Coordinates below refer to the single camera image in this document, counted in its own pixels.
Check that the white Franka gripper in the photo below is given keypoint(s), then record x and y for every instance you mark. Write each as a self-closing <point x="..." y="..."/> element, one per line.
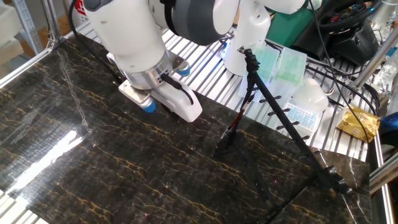
<point x="186" y="109"/>

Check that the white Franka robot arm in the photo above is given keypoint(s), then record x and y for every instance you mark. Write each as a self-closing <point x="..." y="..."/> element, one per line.
<point x="130" y="34"/>

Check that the black tripod stand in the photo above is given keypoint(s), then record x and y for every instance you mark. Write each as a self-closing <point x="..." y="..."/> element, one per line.
<point x="294" y="114"/>

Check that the green cutting mat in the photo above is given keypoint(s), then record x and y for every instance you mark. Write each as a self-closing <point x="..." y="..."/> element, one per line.
<point x="286" y="28"/>

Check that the red white sign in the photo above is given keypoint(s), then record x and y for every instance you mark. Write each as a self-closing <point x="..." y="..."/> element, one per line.
<point x="80" y="7"/>

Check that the gold foil packet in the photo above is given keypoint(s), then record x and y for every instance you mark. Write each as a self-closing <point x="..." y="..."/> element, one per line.
<point x="357" y="124"/>

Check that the grey metal shelf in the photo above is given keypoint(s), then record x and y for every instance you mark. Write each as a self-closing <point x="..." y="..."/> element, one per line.
<point x="28" y="28"/>

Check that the black steering wheel controller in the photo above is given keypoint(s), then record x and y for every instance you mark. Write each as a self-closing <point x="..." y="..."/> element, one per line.
<point x="351" y="40"/>

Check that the white foam box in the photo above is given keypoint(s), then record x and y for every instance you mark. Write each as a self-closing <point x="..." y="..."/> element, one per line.
<point x="9" y="34"/>

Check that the clear plastic bag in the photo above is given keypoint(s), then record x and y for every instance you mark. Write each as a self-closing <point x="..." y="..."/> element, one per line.
<point x="387" y="71"/>

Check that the blue round object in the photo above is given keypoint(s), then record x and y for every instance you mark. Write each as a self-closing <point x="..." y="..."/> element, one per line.
<point x="390" y="129"/>

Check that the silver wrist camera blue ends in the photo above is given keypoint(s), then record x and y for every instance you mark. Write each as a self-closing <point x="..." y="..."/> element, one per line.
<point x="136" y="95"/>

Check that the aluminium frame post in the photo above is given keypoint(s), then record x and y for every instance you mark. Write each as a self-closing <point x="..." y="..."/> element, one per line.
<point x="373" y="59"/>
<point x="51" y="21"/>

